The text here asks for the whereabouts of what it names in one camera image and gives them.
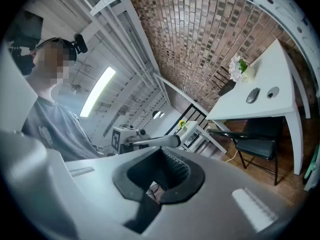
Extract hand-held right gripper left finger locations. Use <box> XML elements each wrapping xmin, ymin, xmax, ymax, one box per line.
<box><xmin>64</xmin><ymin>146</ymin><xmax>163</xmax><ymax>240</ymax></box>

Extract long ceiling light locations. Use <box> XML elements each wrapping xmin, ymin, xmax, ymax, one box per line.
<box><xmin>79</xmin><ymin>66</ymin><xmax>117</xmax><ymax>118</ymax></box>

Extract black metal railing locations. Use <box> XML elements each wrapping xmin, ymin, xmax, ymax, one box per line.
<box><xmin>163</xmin><ymin>103</ymin><xmax>210</xmax><ymax>137</ymax></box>

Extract thin white cable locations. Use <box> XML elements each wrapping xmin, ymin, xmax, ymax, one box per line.
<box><xmin>224</xmin><ymin>148</ymin><xmax>240</xmax><ymax>164</ymax></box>

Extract grey computer mouse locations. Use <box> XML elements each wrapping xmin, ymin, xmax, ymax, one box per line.
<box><xmin>245</xmin><ymin>87</ymin><xmax>261</xmax><ymax>104</ymax></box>

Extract black folding chair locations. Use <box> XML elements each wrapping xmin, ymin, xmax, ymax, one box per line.
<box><xmin>206</xmin><ymin>116</ymin><xmax>286</xmax><ymax>187</ymax></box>

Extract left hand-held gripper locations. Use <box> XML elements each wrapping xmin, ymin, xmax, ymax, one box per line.
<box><xmin>111</xmin><ymin>124</ymin><xmax>182</xmax><ymax>156</ymax></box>

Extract black router with antennas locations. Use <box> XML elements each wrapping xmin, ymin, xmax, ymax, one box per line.
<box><xmin>212</xmin><ymin>66</ymin><xmax>237</xmax><ymax>97</ymax></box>

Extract black head camera rig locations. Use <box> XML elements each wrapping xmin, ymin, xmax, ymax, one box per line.
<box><xmin>4</xmin><ymin>10</ymin><xmax>89</xmax><ymax>76</ymax></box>

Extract person's head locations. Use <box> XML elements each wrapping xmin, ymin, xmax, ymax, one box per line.
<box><xmin>29</xmin><ymin>37</ymin><xmax>78</xmax><ymax>102</ymax></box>

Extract round grey cable grommet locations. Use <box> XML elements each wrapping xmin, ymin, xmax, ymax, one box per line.
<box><xmin>266</xmin><ymin>86</ymin><xmax>280</xmax><ymax>100</ymax></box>

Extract pale pink flowers in pot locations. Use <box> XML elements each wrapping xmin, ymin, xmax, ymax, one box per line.
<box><xmin>228</xmin><ymin>53</ymin><xmax>256</xmax><ymax>83</ymax></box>

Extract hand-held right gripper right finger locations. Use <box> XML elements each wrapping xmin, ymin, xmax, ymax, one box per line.
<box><xmin>139</xmin><ymin>147</ymin><xmax>287</xmax><ymax>240</ymax></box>

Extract small white side table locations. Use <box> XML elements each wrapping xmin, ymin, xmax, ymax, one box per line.
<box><xmin>174</xmin><ymin>120</ymin><xmax>228</xmax><ymax>155</ymax></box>

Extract person's torso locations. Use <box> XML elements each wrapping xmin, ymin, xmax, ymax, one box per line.
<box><xmin>21</xmin><ymin>96</ymin><xmax>105</xmax><ymax>162</ymax></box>

